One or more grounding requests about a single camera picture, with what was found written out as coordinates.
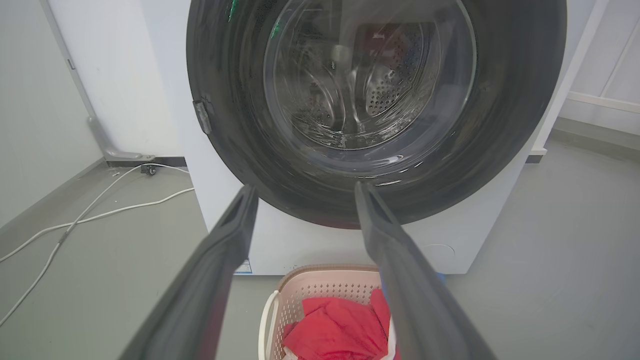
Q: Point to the pink perforated laundry basket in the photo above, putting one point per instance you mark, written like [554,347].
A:
[320,287]

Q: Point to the red cloth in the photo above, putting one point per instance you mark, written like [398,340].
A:
[340,325]

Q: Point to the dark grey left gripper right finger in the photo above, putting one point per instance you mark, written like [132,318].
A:
[420,300]

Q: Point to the round dark washing machine door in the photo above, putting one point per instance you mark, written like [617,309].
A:
[500,100]

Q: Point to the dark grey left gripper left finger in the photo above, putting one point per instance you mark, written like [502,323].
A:
[200,295]

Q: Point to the white washing machine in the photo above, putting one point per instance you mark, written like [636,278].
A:
[300,240]

